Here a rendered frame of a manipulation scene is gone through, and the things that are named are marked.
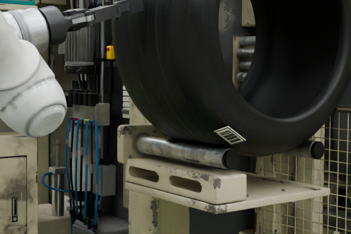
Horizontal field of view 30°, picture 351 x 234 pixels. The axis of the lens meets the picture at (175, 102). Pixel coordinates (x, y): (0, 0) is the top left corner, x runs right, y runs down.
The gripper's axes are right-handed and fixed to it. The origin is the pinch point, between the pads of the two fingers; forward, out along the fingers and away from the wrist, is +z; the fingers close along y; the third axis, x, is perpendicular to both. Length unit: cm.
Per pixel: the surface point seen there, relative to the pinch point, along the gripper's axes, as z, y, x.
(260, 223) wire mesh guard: 49, 28, 75
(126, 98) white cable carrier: 20, 42, 28
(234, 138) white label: 12.2, -11.2, 31.8
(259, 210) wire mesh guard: 49, 28, 71
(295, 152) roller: 36, -5, 44
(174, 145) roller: 9.7, 7.9, 34.4
